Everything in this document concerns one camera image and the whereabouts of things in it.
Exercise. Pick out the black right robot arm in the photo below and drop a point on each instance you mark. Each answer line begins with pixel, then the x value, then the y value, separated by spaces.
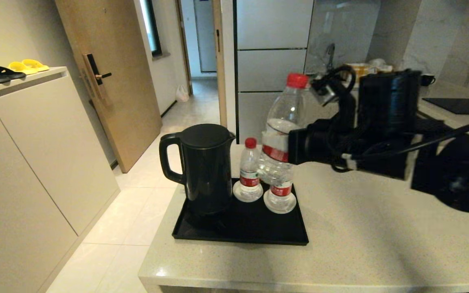
pixel 389 122

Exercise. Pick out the silver refrigerator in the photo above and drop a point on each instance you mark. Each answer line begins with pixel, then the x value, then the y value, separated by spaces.
pixel 259 40

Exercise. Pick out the beige kitchen base cabinet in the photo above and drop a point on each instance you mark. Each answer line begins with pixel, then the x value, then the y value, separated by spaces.
pixel 305 108

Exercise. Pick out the black induction cooktop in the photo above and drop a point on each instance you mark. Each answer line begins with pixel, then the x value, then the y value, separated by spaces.
pixel 462 106

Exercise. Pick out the white round saucer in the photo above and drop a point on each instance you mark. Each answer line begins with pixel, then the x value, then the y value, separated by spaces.
pixel 280 211
pixel 247 200

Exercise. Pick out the yellow slipper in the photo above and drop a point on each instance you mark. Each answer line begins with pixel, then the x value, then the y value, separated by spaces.
pixel 37 64
pixel 23 67

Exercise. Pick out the white hallway door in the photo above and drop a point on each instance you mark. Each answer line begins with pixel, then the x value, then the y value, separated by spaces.
pixel 206 40

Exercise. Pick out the black rectangular serving tray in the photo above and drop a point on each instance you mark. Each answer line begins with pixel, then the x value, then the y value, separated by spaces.
pixel 238 228

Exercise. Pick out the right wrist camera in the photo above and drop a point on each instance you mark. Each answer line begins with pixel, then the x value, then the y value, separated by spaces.
pixel 323 92

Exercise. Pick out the black electric kettle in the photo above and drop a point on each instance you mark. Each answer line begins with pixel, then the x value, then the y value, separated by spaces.
pixel 206 174

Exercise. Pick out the white crumpled cloth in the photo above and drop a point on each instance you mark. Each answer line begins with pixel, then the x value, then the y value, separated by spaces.
pixel 378 62

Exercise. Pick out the wooden entrance door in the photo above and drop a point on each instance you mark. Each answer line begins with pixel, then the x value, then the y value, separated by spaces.
pixel 116 40

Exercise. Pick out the beige shoe cabinet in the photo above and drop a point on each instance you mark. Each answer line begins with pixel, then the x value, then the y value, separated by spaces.
pixel 35 162

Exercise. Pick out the chrome kitchen faucet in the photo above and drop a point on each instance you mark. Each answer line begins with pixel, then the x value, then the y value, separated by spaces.
pixel 331 53

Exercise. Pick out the black mug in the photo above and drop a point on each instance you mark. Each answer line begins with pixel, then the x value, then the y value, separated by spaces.
pixel 428 79

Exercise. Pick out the wooden door frame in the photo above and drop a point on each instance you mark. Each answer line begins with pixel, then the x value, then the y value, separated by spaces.
pixel 219 81

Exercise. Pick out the white plastic bag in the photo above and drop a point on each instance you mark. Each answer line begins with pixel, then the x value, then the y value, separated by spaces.
pixel 182 93

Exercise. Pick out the clear red-capped water bottle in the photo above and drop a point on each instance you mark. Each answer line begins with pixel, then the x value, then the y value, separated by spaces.
pixel 249 167
pixel 283 114
pixel 281 190

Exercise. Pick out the small yellow plaid storage box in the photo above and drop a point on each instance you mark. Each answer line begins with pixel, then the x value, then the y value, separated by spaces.
pixel 385 69

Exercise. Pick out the dark framed window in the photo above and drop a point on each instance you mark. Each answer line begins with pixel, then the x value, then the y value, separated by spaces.
pixel 152 28

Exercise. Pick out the large yellow plaid storage box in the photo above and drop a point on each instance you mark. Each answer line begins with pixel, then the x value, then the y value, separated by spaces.
pixel 362 69

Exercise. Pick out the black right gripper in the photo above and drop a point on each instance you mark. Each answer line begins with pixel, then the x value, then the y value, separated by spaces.
pixel 328 142

